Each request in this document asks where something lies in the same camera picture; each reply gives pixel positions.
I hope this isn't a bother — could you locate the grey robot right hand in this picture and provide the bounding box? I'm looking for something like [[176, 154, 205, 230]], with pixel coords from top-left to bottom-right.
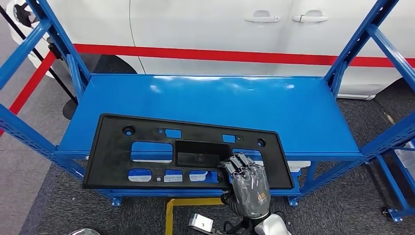
[[218, 153, 272, 219]]

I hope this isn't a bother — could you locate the black plastic panel part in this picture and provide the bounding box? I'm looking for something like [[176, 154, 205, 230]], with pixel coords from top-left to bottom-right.
[[82, 113, 295, 191]]

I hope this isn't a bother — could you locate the blue metal shelf rack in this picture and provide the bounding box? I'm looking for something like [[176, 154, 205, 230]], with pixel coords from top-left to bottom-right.
[[0, 0, 415, 208]]

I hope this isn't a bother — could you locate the blue wheeled shelf rack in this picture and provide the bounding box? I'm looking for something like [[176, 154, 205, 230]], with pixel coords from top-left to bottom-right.
[[365, 139, 415, 224]]

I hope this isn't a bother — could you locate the white plastic bin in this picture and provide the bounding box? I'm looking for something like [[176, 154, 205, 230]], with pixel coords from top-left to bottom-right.
[[128, 170, 208, 183], [256, 160, 312, 173], [394, 140, 415, 182]]

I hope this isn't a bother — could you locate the yellow floor tape square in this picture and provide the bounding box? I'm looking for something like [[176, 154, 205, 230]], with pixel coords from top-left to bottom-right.
[[165, 197, 225, 235]]

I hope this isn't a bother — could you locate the red barrier belt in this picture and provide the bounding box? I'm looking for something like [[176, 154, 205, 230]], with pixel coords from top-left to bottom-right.
[[0, 50, 57, 138], [73, 43, 415, 69]]

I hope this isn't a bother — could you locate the white car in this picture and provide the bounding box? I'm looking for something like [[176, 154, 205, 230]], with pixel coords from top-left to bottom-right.
[[5, 0, 415, 100]]

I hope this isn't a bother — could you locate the black car tire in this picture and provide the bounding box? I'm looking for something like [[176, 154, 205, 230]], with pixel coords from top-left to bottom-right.
[[81, 53, 145, 76]]

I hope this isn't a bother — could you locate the thin black stand pole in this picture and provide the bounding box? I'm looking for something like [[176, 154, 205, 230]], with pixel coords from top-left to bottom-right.
[[0, 4, 79, 120]]

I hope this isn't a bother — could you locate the chrome barrier stanchion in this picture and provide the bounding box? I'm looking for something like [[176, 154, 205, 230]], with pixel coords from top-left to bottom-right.
[[47, 43, 63, 62]]

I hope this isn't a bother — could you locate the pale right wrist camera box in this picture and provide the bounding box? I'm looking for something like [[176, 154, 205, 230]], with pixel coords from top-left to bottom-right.
[[188, 213, 215, 235]]

